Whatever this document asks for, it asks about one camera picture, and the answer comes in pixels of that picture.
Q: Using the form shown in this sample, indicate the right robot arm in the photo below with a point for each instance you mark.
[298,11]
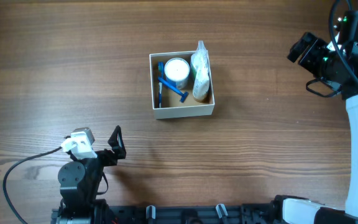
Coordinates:
[293,209]

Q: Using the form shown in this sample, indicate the white cardboard box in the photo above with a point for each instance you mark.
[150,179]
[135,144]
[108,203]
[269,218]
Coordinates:
[171,105]

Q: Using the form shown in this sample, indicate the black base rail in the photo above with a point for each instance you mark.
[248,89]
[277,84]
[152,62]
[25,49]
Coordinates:
[241,214]

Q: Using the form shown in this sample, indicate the cotton swab tub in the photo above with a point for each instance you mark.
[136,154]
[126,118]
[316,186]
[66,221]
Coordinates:
[177,71]

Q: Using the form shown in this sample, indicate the clear bottle with dark liquid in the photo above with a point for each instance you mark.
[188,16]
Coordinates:
[199,59]

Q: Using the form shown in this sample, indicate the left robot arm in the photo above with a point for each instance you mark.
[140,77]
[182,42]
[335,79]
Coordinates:
[80,179]

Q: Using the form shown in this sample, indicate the white squeeze tube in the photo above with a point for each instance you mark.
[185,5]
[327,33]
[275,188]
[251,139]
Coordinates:
[201,84]

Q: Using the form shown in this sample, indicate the blue white toothbrush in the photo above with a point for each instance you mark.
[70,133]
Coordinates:
[160,84]

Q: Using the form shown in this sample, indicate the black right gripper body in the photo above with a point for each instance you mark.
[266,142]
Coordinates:
[309,54]

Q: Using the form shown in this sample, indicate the blue disposable razor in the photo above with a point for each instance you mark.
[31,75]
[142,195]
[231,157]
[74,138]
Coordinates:
[168,85]

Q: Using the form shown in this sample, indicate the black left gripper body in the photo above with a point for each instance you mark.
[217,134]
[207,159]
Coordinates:
[109,154]

